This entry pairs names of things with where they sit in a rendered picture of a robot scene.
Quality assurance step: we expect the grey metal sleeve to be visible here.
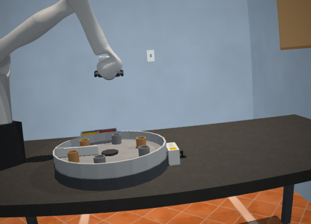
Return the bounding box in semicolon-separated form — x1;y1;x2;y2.
138;145;150;156
112;134;122;145
93;154;106;163

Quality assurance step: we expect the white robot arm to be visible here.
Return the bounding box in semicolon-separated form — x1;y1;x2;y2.
0;0;122;125

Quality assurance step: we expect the white round turntable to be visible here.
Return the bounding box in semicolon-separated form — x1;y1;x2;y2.
53;131;187;191

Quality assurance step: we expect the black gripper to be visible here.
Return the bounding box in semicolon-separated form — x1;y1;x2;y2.
94;70;123;77

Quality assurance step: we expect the bronze bushing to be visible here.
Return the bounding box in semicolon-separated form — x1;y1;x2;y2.
79;139;90;147
136;136;147;148
67;150;79;163

